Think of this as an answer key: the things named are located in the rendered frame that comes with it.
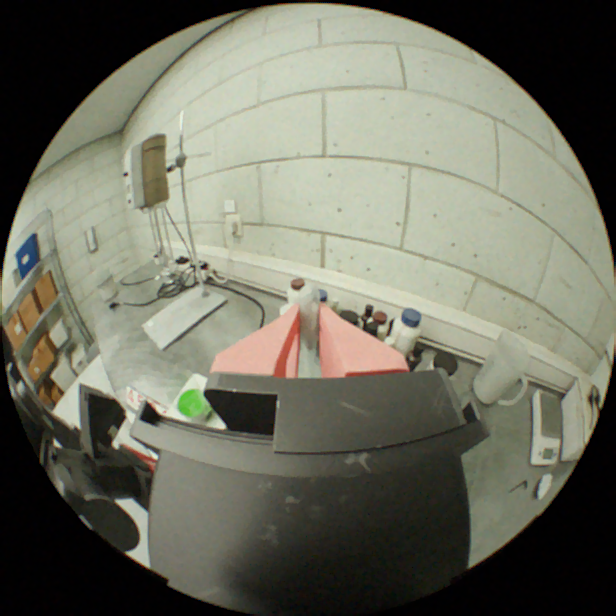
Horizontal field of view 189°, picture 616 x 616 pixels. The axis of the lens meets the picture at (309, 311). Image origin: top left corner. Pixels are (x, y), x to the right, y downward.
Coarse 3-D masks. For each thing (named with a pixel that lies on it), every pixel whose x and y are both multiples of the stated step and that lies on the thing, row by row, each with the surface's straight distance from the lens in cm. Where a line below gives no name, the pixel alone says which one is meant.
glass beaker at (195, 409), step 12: (180, 372) 35; (168, 384) 35; (180, 384) 37; (192, 384) 36; (168, 396) 35; (192, 396) 31; (180, 408) 32; (192, 408) 32; (204, 408) 34; (192, 420) 35; (204, 420) 36
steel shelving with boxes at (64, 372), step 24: (48, 216) 272; (48, 240) 229; (24, 264) 252; (48, 288) 240; (24, 312) 258; (72, 312) 234; (24, 336) 262; (48, 336) 271; (24, 360) 303; (48, 360) 260; (72, 360) 270; (48, 384) 307
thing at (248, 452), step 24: (144, 408) 7; (480, 408) 7; (144, 432) 6; (168, 432) 6; (192, 432) 6; (216, 432) 6; (240, 432) 6; (456, 432) 6; (480, 432) 6; (192, 456) 5; (216, 456) 5; (240, 456) 5; (264, 456) 5; (288, 456) 5; (312, 456) 5; (336, 456) 5; (360, 456) 5; (384, 456) 5; (408, 456) 5; (432, 456) 5
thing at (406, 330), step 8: (408, 312) 49; (416, 312) 50; (400, 320) 50; (408, 320) 48; (416, 320) 48; (392, 328) 51; (400, 328) 49; (408, 328) 49; (416, 328) 50; (392, 336) 51; (400, 336) 49; (408, 336) 48; (416, 336) 50; (400, 344) 50; (408, 344) 50; (400, 352) 52
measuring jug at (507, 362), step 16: (512, 336) 61; (496, 352) 53; (512, 352) 63; (496, 368) 53; (512, 368) 51; (528, 368) 56; (480, 384) 58; (496, 384) 55; (512, 384) 56; (480, 400) 60; (496, 400) 62; (512, 400) 56
